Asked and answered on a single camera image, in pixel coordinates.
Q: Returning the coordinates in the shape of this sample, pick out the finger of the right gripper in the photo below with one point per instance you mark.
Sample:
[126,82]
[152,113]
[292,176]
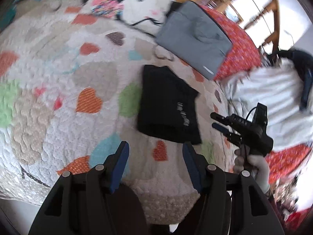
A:
[221,119]
[225,132]

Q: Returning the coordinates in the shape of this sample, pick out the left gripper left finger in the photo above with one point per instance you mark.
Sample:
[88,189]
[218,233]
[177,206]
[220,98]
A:
[77,203]

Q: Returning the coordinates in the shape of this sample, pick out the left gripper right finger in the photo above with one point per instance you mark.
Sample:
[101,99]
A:
[228,204]

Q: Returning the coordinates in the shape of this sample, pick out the black pants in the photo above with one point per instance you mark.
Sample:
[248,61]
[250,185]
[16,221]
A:
[167,108]

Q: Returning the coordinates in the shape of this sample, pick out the right hand white glove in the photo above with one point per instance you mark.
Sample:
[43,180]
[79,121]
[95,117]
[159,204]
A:
[258,164]

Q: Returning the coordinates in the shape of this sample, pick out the light grey blanket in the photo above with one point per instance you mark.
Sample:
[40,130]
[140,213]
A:
[279,88]

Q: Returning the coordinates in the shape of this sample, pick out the red floral pillow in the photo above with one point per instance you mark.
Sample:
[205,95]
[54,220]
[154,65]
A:
[243,56]

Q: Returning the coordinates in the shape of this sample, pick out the dark blue garment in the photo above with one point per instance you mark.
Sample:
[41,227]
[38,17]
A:
[303,64]

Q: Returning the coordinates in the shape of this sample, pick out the grey laptop bag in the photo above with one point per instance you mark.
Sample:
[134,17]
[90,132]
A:
[194,36]

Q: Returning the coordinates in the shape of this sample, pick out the heart patterned quilt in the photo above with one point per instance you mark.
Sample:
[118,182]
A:
[70,92]

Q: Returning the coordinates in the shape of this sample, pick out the white girl print pillow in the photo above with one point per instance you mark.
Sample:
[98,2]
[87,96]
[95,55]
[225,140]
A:
[146,15]

